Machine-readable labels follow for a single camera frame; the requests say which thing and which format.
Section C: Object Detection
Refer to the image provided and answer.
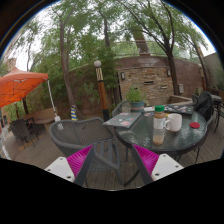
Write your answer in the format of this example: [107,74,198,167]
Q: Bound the black backpack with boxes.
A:
[195,91,214,121]

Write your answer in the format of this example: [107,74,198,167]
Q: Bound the round glass patio table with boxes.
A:
[114,110,208,187]

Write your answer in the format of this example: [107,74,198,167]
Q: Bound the grey laptop with stickers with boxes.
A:
[104,112,141,128]

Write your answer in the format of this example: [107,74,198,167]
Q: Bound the orange canopy tent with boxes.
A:
[0,66,62,122]

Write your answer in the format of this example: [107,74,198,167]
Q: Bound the potted green plant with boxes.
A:
[126,86,148,112]

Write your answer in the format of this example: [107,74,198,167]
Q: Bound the wooden lamp post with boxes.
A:
[94,60,109,121]

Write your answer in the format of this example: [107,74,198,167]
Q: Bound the dark laptop with stickers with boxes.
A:
[164,105,194,114]

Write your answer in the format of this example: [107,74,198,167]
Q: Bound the clear bottle with green cap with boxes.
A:
[153,105,165,145]

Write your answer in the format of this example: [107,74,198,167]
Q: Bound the dark patio chair left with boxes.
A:
[10,119,31,143]

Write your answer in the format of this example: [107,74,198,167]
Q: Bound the grey wicker chair far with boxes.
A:
[112,101,131,117]

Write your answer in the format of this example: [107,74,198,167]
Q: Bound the grey wicker chair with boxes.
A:
[112,101,131,117]
[49,117,123,183]

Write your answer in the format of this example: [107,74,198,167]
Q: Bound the red round coaster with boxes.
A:
[189,122,200,129]

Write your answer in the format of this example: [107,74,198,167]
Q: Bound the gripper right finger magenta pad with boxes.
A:
[132,144,183,185]

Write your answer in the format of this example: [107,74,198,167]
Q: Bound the white ceramic mug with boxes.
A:
[165,113,182,132]

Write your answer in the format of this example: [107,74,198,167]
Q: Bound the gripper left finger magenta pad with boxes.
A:
[46,142,103,186]

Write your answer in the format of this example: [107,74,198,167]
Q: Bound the grey wicker chair near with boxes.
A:
[49,117,123,183]

